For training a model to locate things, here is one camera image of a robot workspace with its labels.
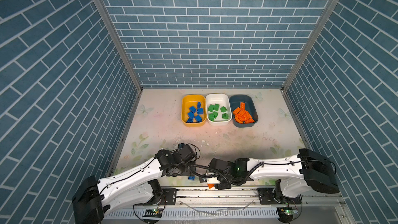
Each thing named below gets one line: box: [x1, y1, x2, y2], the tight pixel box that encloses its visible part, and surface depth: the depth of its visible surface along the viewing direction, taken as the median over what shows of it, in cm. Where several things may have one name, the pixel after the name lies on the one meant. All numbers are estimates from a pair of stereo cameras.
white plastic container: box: [205, 93, 233, 126], surface depth 110 cm
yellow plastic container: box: [181, 94, 207, 128], surface depth 108 cm
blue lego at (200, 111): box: [197, 107, 204, 115], surface depth 108 cm
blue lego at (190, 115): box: [187, 111, 195, 122], surface depth 106 cm
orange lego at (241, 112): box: [236, 108, 247, 117], surface depth 107 cm
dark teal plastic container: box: [229, 94, 259, 128], surface depth 108 cm
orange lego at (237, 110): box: [232, 106, 243, 115], surface depth 107 cm
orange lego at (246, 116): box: [241, 110, 252, 122], surface depth 105 cm
